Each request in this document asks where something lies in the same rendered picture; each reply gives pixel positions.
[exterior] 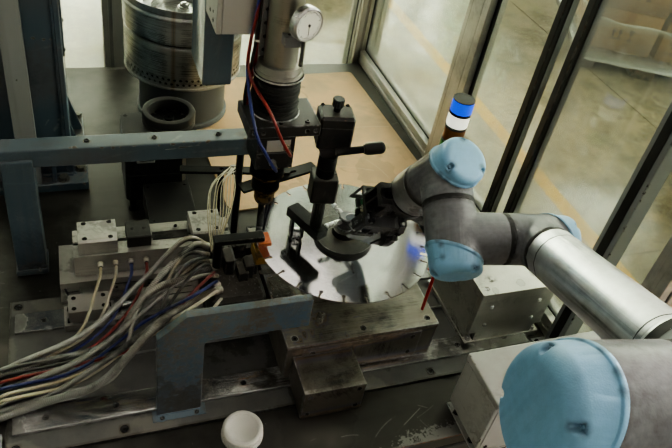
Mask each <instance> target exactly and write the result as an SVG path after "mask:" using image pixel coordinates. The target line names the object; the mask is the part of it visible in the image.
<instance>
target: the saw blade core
mask: <svg viewBox="0 0 672 448"><path fill-rule="evenodd" d="M303 187H304V188H305V189H306V190H304V188H303ZM307 188H308V185H303V186H299V187H295V188H292V189H290V190H287V191H286V192H283V193H281V194H279V195H278V196H276V197H275V198H274V200H273V203H272V206H271V210H270V213H269V216H268V220H267V224H266V228H265V230H262V228H263V224H264V221H263V219H264V211H265V207H264V208H263V210H262V211H261V213H260V215H259V217H258V220H257V223H256V230H255V231H263V232H268V234H269V236H270V239H271V242H272V245H271V246H265V247H258V249H259V252H260V254H261V256H262V258H263V259H264V261H265V262H266V264H267V265H268V266H269V267H270V268H271V270H272V271H273V272H274V273H275V274H276V275H277V274H279V273H280V274H279V275H278V276H279V277H280V278H281V279H282V280H284V281H285V282H287V283H288V284H290V285H291V286H293V287H294V288H296V287H297V286H298V285H299V283H301V284H300V285H299V286H298V287H297V289H298V290H300V291H302V292H304V293H307V294H312V296H314V297H317V298H318V296H319V294H320V292H322V293H321V296H320V299H324V300H328V301H332V302H338V303H343V297H342V296H344V297H345V298H344V303H346V304H367V300H368V303H375V302H381V301H385V300H388V299H390V298H394V297H396V296H398V295H401V294H402V293H404V292H406V291H407V290H409V289H410V288H411V287H413V286H414V285H415V284H416V283H417V282H418V281H419V279H420V277H421V276H422V275H423V273H424V271H425V269H426V266H427V262H428V259H427V256H425V255H420V252H421V253H426V254H427V252H426V251H425V248H424V247H425V236H424V233H422V232H423V231H422V230H421V228H420V226H419V225H418V224H417V223H416V222H414V221H412V220H407V227H406V229H405V231H404V234H401V235H400V236H399V237H398V241H395V242H394V243H393V244H392V245H390V246H388V247H383V246H378V245H374V244H371V247H370V249H369V250H368V251H367V252H366V253H365V254H363V255H361V256H358V257H354V258H342V257H337V256H334V255H331V254H329V253H327V252H326V251H324V250H323V249H321V248H320V247H319V245H318V244H317V243H316V241H315V240H314V239H313V238H312V237H310V236H309V235H308V234H307V233H306V232H305V231H304V235H303V238H300V237H299V238H290V237H289V231H288V230H289V224H290V218H289V217H288V216H287V215H286V213H287V207H288V206H290V205H293V204H295V203H297V202H298V203H300V204H301V205H302V206H303V207H304V208H305V209H306V210H308V211H309V212H310V213H311V212H312V207H313V204H312V203H310V201H309V196H308V191H307ZM343 188H344V189H342V184H339V185H338V190H337V194H336V199H335V203H336V204H337V205H338V207H339V208H340V209H341V210H342V211H343V212H344V211H349V212H351V213H355V209H356V208H358V207H356V203H355V199H356V198H350V197H349V196H350V195H351V194H352V193H353V192H355V191H356V190H357V189H358V188H360V187H356V186H351V185H346V184H343ZM288 194H289V195H291V196H289V195H288ZM275 203H277V204H275ZM262 213H263V214H262ZM336 214H338V213H337V212H336V211H335V210H334V209H333V208H332V207H331V204H326V206H325V211H324V217H326V216H329V215H336ZM324 217H323V218H324ZM257 227H258V228H257ZM416 233H418V234H416ZM420 246H421V247H423V248H421V247H420ZM269 257H272V258H269ZM267 258H268V259H267ZM420 261H422V262H420ZM281 271H284V272H282V273H281ZM414 274H416V275H414ZM402 285H404V286H402ZM405 287H406V288H407V289H406V288H405ZM385 293H388V295H387V294H385ZM388 296H389V297H390V298H389V297H388ZM365 297H367V300H366V298H365Z"/></svg>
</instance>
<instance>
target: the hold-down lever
mask: <svg viewBox="0 0 672 448"><path fill-rule="evenodd" d="M385 150H386V145H385V143H384V142H382V141H377V142H369V143H365V144H364V145H363V146H355V147H346V148H336V149H335V154H336V156H343V155H352V154H361V153H364V154H366V155H376V154H383V153H384V152H385Z"/></svg>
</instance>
